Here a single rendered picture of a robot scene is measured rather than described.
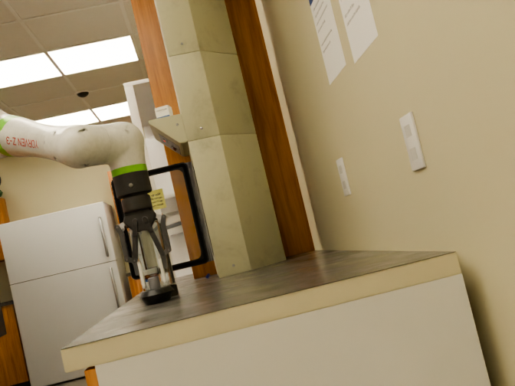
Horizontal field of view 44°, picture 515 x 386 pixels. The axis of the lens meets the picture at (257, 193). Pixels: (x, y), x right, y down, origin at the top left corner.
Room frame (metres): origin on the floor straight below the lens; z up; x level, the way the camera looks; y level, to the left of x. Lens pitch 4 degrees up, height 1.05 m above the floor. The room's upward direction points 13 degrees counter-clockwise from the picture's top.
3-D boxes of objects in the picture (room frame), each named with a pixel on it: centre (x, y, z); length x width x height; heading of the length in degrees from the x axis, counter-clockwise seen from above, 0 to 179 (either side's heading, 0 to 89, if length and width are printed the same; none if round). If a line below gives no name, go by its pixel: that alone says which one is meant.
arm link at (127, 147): (1.63, 0.32, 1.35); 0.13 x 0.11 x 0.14; 135
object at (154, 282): (1.63, 0.31, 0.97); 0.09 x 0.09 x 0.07
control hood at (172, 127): (2.28, 0.26, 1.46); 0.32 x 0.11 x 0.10; 6
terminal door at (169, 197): (2.44, 0.39, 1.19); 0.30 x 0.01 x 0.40; 89
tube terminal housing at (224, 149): (2.30, 0.08, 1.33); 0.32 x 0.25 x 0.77; 6
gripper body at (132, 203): (1.63, 0.31, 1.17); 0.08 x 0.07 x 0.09; 96
